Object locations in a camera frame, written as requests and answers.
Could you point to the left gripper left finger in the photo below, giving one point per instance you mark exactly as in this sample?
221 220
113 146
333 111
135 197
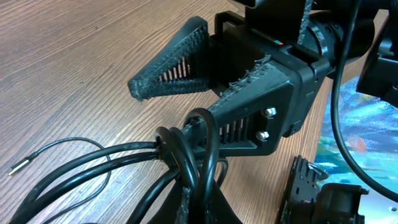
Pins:
177 209

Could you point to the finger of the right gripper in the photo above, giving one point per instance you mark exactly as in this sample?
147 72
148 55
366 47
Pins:
181 67

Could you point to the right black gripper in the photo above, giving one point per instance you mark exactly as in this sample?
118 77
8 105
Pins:
268 65

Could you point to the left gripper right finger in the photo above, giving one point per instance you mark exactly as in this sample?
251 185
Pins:
304 201

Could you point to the colourful painted floor cloth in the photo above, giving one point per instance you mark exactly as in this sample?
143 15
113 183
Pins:
369 129

